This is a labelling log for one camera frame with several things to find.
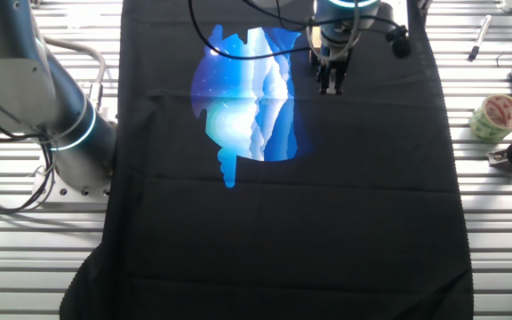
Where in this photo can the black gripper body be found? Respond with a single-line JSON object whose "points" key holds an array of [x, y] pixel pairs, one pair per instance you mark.
{"points": [[333, 62]]}

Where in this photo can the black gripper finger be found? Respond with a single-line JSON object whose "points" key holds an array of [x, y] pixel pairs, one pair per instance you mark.
{"points": [[338, 82], [324, 82]]}

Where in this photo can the silver black pen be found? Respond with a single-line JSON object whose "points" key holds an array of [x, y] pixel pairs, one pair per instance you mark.
{"points": [[479, 37]]}

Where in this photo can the black cloth with blue print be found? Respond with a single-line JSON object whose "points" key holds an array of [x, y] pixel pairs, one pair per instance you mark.
{"points": [[282, 231]]}

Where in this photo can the clear packing tape roll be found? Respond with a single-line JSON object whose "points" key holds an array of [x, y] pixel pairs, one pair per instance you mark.
{"points": [[493, 117]]}

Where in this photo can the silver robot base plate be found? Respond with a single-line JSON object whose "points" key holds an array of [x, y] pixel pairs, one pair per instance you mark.
{"points": [[74, 189]]}

